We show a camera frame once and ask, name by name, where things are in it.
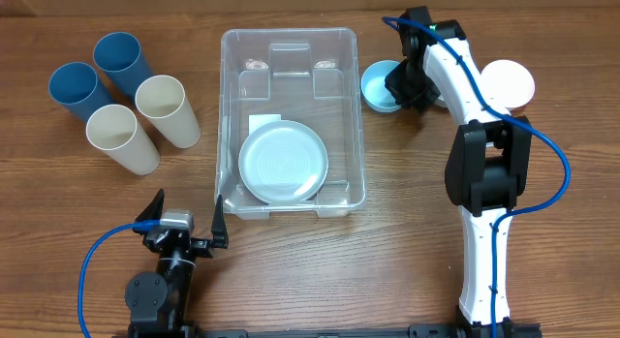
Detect left blue cable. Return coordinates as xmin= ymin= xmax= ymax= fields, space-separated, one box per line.
xmin=77 ymin=219 xmax=161 ymax=338

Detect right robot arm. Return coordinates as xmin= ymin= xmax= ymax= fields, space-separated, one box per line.
xmin=385 ymin=6 xmax=531 ymax=337

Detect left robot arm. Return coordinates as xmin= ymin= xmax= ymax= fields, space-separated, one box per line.
xmin=125 ymin=190 xmax=229 ymax=338

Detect grey bowl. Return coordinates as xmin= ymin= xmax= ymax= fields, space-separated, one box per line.
xmin=434 ymin=96 xmax=447 ymax=108

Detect light blue bowl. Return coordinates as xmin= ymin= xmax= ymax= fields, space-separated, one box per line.
xmin=360 ymin=60 xmax=400 ymax=113

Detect right blue cable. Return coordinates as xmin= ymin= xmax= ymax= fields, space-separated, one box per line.
xmin=381 ymin=15 xmax=573 ymax=338

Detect grey plate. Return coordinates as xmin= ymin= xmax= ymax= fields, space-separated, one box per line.
xmin=238 ymin=120 xmax=329 ymax=204

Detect beige cup front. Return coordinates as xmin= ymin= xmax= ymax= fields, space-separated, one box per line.
xmin=85 ymin=104 xmax=160 ymax=175

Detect dark blue cup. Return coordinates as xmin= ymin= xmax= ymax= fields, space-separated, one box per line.
xmin=93 ymin=32 xmax=154 ymax=100
xmin=48 ymin=62 xmax=115 ymax=122

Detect beige cup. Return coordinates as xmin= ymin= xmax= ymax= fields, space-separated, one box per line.
xmin=85 ymin=104 xmax=160 ymax=175
xmin=135 ymin=75 xmax=202 ymax=148

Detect clear plastic storage bin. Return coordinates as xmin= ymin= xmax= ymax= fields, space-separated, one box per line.
xmin=215 ymin=27 xmax=366 ymax=220

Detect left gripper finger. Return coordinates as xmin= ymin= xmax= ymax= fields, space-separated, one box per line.
xmin=135 ymin=189 xmax=165 ymax=222
xmin=211 ymin=195 xmax=229 ymax=249

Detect dark blue cup rear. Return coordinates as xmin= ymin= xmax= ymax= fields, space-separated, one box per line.
xmin=93 ymin=32 xmax=154 ymax=100

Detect pink bowl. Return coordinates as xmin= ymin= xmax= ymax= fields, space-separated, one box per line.
xmin=481 ymin=59 xmax=536 ymax=110

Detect blue cable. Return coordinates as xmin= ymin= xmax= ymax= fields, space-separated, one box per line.
xmin=77 ymin=219 xmax=161 ymax=338
xmin=381 ymin=15 xmax=573 ymax=338

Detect dark blue cup left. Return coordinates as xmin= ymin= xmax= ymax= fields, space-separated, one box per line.
xmin=48 ymin=62 xmax=115 ymax=122

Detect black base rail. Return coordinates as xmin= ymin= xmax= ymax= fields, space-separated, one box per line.
xmin=113 ymin=323 xmax=543 ymax=338

